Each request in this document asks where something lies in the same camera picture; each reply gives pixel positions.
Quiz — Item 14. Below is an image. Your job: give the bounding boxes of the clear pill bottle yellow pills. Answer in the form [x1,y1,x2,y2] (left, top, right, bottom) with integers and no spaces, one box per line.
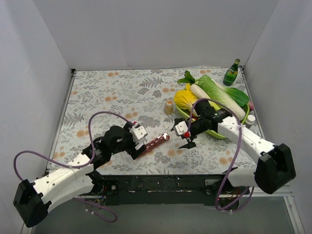
[164,98,174,115]

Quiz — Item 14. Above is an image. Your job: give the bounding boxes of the red weekly pill organizer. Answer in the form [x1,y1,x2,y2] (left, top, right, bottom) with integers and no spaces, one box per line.
[138,132,170,158]

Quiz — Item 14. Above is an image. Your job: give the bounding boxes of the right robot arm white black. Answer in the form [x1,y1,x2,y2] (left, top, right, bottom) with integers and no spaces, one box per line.
[172,99,296,194]

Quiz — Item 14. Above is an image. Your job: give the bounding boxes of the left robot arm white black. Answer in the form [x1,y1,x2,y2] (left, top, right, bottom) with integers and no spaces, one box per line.
[13,123,147,228]

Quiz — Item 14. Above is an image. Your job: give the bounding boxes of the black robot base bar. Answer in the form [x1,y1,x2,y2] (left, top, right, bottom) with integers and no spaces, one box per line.
[91,174,224,206]

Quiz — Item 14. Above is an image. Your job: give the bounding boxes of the green plastic basket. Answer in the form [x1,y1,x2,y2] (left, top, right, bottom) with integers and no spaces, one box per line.
[176,104,250,139]

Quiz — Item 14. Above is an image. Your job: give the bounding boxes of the yellow napa cabbage toy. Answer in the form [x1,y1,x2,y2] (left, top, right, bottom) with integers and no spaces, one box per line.
[174,83,198,111]

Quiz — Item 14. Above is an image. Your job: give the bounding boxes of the white daikon radish toy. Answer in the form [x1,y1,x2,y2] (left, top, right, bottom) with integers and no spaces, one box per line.
[177,71,210,98]

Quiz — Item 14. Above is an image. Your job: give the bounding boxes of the floral tablecloth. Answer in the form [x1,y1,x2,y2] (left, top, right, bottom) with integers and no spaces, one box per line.
[53,68,256,175]

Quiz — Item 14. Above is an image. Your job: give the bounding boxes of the green napa cabbage toy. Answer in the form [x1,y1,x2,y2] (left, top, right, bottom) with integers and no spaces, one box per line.
[195,75,250,120]

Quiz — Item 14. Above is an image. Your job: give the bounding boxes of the pink radish toy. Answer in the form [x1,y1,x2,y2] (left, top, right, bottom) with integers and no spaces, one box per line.
[248,101,254,112]

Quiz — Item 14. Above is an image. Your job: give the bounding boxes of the green glass bottle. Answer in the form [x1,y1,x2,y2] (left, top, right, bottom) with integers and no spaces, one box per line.
[223,58,240,86]

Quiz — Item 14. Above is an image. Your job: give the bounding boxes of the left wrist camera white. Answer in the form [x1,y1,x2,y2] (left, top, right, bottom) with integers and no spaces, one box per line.
[130,126,148,143]

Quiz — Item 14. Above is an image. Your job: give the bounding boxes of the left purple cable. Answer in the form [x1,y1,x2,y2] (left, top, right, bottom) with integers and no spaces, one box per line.
[13,111,137,223]

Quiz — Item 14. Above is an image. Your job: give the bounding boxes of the purple cable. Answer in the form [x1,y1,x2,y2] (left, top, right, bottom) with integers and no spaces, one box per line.
[13,111,137,223]
[186,98,254,211]

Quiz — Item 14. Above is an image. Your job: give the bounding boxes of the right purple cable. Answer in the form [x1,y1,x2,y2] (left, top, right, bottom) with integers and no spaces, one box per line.
[186,98,254,211]

